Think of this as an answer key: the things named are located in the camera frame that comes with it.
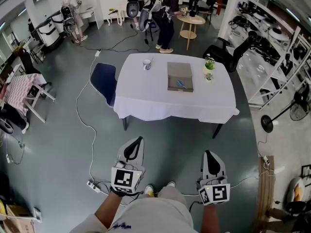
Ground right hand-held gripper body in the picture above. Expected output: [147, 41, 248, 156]
[196, 173, 231, 207]

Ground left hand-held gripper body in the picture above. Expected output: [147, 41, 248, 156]
[110, 160, 146, 195]

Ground grey drawer box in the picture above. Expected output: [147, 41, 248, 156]
[166, 62, 194, 93]

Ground person's right forearm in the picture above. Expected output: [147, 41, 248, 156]
[199, 204, 219, 233]

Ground person's left forearm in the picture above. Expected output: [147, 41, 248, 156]
[93, 192, 123, 228]

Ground white metal storage rack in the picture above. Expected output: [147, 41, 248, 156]
[228, 0, 311, 110]

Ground cardboard box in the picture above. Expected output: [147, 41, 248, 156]
[0, 204, 37, 233]

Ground person's left hand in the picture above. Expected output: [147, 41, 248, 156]
[109, 187, 144, 198]

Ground person's left shoe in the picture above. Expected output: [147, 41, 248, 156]
[145, 184, 155, 199]

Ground table with black legs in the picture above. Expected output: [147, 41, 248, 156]
[122, 116, 224, 139]

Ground person's beige trousers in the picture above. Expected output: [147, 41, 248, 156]
[155, 185, 189, 212]

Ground person's white shirt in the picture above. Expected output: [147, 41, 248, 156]
[69, 198, 231, 233]

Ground wooden plank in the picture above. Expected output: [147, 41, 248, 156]
[255, 155, 275, 233]

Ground white tablecloth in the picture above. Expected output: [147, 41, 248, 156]
[113, 53, 240, 124]

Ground black standing fan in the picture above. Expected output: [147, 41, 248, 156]
[260, 83, 311, 133]

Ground dark blue chair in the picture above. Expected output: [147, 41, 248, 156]
[90, 62, 118, 108]

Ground white and orange object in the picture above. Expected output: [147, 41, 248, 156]
[285, 177, 307, 216]

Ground green plant in pale pot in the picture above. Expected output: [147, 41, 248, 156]
[203, 53, 216, 75]

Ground pink patterned cloth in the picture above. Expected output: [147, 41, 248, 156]
[0, 73, 47, 117]

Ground black office chair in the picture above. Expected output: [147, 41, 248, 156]
[203, 31, 258, 73]

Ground white ornate side table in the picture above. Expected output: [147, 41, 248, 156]
[106, 7, 127, 25]

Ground white bookshelf desk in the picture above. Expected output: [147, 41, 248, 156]
[71, 0, 103, 30]

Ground round wooden side table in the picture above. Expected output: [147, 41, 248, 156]
[176, 14, 207, 51]

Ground black chair with brown back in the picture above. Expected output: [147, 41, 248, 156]
[195, 0, 223, 25]

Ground white cable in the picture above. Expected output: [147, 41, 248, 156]
[75, 55, 98, 183]

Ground white wooden frame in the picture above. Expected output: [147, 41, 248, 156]
[24, 80, 56, 124]

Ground black cable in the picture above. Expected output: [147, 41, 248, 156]
[79, 25, 153, 53]

